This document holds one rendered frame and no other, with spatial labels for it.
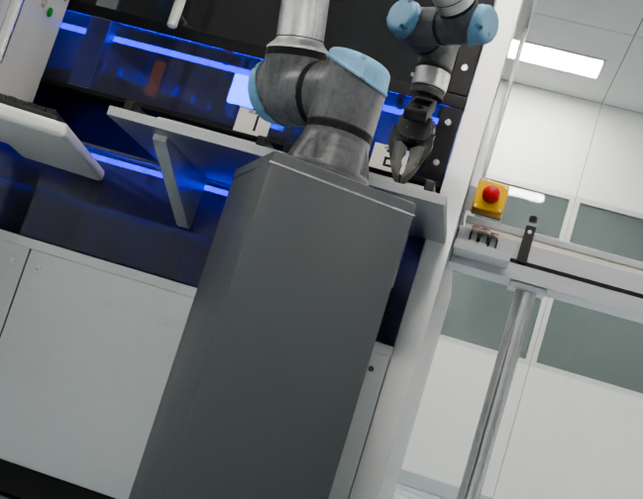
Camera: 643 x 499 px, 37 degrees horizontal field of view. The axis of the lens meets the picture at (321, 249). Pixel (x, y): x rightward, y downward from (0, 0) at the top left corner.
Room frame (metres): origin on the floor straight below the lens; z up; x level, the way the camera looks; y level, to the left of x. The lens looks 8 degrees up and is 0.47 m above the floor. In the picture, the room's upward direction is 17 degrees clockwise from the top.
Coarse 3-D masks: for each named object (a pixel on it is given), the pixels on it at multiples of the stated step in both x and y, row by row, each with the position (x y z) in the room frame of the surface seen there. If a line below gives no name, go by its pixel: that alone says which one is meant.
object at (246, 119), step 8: (240, 112) 2.29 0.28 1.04; (248, 112) 2.29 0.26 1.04; (240, 120) 2.29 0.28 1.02; (248, 120) 2.28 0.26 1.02; (264, 120) 2.28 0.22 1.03; (240, 128) 2.29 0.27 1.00; (248, 128) 2.28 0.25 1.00; (256, 128) 2.28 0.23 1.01; (264, 128) 2.28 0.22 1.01; (256, 136) 2.28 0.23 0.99; (264, 136) 2.28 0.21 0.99
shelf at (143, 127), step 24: (120, 120) 1.94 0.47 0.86; (144, 120) 1.91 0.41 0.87; (144, 144) 2.11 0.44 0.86; (192, 144) 1.95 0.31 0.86; (216, 144) 1.88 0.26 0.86; (240, 144) 1.87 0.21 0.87; (216, 168) 2.14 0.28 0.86; (408, 192) 1.81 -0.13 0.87; (432, 192) 1.80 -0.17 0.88; (432, 216) 1.93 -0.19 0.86; (432, 240) 2.19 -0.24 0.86
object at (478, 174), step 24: (72, 0) 2.38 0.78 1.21; (120, 0) 2.37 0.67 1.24; (144, 24) 2.34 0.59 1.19; (528, 24) 3.06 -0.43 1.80; (240, 48) 2.30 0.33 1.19; (264, 48) 2.29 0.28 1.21; (96, 96) 2.36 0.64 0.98; (456, 96) 2.21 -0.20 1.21; (192, 120) 2.31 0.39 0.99; (480, 168) 2.55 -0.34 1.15
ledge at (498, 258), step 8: (456, 240) 2.19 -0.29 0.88; (456, 248) 2.20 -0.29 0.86; (464, 248) 2.19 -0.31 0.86; (472, 248) 2.18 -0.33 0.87; (480, 248) 2.18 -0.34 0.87; (488, 248) 2.18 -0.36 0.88; (464, 256) 2.28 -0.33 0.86; (472, 256) 2.25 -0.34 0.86; (480, 256) 2.22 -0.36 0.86; (488, 256) 2.18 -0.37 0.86; (496, 256) 2.17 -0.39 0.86; (504, 256) 2.17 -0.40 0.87; (496, 264) 2.25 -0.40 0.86; (504, 264) 2.22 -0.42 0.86
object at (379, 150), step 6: (378, 144) 2.23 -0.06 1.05; (378, 150) 2.23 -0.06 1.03; (384, 150) 2.23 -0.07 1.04; (408, 150) 2.22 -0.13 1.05; (372, 156) 2.23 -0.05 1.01; (378, 156) 2.23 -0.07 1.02; (372, 162) 2.23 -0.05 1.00; (378, 162) 2.23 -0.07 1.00; (402, 162) 2.22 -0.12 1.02; (378, 168) 2.23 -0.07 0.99; (384, 168) 2.22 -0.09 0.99; (390, 168) 2.22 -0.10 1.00; (402, 168) 2.22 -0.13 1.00
